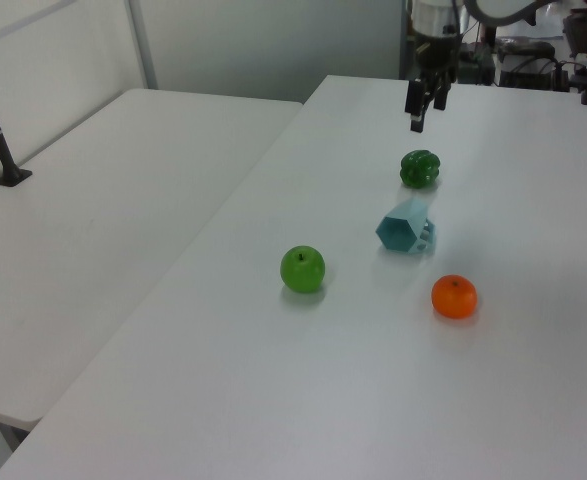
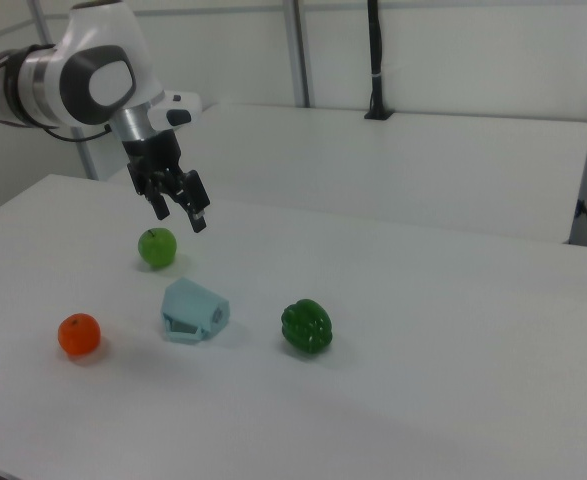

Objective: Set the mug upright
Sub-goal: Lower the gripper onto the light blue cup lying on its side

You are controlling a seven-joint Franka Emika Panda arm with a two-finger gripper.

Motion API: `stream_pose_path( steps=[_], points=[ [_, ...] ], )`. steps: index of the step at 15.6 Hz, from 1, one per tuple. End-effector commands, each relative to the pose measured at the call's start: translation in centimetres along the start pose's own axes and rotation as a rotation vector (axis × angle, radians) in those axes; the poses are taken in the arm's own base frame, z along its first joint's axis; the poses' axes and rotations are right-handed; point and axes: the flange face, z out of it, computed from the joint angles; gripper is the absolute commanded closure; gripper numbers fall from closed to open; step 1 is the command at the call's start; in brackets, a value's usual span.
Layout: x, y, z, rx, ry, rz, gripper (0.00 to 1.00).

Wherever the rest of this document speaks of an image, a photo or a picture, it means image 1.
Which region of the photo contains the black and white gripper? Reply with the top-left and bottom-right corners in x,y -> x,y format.
404,0 -> 462,134

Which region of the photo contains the light blue hexagonal mug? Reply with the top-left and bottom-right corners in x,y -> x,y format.
375,197 -> 437,256

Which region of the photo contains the green bell pepper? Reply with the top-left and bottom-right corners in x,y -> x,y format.
399,149 -> 442,190

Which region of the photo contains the black electronics box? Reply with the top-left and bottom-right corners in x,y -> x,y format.
495,39 -> 559,90

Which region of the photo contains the orange mandarin fruit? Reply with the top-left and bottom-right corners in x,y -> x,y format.
431,274 -> 479,320

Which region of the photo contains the green apple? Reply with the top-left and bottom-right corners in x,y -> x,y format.
279,245 -> 326,294

